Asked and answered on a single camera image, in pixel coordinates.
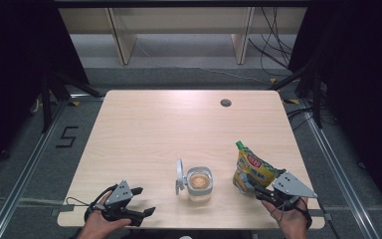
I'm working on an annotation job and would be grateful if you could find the black curtain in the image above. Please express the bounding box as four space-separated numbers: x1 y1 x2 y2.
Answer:
0 0 90 175
287 0 382 215

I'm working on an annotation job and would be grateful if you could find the aluminium floor rail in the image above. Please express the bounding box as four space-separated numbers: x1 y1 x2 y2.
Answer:
0 99 70 239
298 99 382 239

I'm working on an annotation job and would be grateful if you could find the thin black lanyard cord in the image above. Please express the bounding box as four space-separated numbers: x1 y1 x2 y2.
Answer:
65 196 94 207

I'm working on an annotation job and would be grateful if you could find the black metal stand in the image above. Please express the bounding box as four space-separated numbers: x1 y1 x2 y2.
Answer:
40 69 104 134
268 59 325 129

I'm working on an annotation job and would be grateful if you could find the person's left hand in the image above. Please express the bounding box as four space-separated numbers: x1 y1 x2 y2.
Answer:
77 192 132 239

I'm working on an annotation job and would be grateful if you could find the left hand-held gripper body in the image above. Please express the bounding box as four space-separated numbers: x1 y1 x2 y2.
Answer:
98 179 145 227

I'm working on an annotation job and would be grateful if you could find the person's right hand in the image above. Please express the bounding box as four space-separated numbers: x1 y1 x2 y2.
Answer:
261 197 312 239

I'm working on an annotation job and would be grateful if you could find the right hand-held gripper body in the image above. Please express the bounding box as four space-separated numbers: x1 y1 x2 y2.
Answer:
254 169 318 212

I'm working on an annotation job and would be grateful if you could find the black wrist strap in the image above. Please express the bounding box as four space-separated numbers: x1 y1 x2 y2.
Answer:
289 196 313 231
84 182 119 222

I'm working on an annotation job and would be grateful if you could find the clear plastic jar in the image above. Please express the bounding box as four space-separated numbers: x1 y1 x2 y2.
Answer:
185 165 215 204

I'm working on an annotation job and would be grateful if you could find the black cable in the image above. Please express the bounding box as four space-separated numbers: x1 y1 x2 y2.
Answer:
286 107 316 132
247 37 291 70
260 6 294 68

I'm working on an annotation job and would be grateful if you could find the yellow spout pouch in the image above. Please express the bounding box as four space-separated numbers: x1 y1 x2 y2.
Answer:
232 139 282 195

